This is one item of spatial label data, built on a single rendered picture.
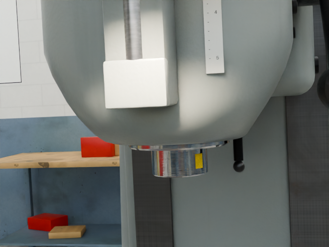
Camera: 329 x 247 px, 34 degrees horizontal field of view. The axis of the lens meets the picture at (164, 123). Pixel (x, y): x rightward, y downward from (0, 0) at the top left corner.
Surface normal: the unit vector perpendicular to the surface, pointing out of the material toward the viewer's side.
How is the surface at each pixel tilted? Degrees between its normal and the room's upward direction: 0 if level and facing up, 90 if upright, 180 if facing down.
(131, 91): 90
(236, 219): 90
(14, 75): 90
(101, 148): 90
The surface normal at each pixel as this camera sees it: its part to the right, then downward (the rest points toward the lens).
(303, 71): 0.25, 0.04
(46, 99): -0.22, 0.06
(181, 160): 0.03, 0.05
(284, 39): 0.74, 0.28
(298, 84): -0.03, 0.51
